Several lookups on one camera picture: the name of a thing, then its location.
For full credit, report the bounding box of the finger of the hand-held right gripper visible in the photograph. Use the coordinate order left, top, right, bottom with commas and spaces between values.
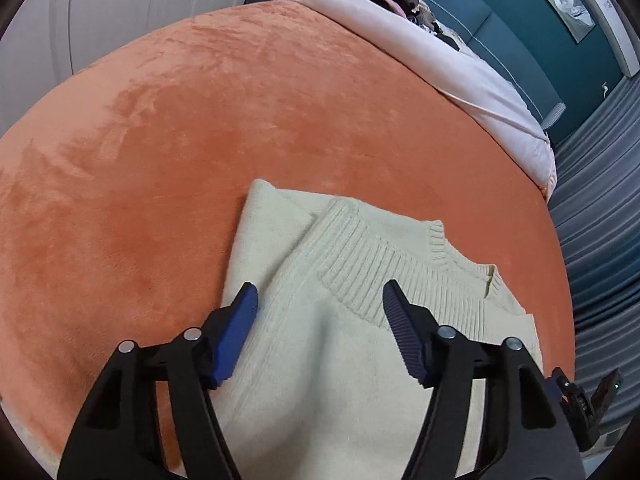
591, 368, 624, 423
546, 367, 601, 454

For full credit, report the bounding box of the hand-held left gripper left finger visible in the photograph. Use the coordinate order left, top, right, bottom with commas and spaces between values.
56, 282, 259, 480

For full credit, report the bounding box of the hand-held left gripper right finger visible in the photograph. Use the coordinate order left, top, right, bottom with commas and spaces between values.
382, 280, 587, 480

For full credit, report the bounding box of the cream knit sweater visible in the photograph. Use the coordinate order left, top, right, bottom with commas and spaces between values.
192, 178, 544, 480

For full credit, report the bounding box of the orange plush blanket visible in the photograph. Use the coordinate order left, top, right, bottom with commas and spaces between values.
0, 0, 577, 480

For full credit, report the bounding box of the grey ribbed object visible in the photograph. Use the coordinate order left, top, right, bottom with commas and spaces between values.
541, 102, 567, 132

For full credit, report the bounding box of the pale pink duvet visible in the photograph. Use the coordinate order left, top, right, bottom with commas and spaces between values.
277, 0, 557, 200

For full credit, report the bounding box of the teal padded headboard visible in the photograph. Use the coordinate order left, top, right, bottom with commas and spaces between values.
415, 0, 627, 128

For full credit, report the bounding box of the white wall unit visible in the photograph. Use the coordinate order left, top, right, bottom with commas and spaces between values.
581, 0, 640, 79

